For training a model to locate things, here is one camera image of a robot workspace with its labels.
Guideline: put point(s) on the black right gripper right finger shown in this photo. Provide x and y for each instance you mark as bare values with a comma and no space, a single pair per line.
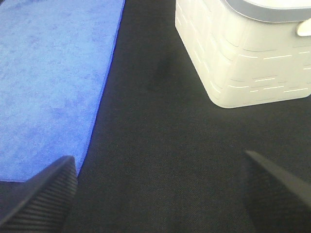
276,200

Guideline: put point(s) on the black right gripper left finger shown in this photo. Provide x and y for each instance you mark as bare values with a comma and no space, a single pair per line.
42,203

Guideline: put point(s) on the blue microfiber towel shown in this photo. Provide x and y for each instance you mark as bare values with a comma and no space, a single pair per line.
55,56

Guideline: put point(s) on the black table cloth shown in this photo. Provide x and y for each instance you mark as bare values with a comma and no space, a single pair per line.
163,158

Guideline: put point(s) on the white plastic storage basket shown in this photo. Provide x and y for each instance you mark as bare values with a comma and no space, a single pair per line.
248,52

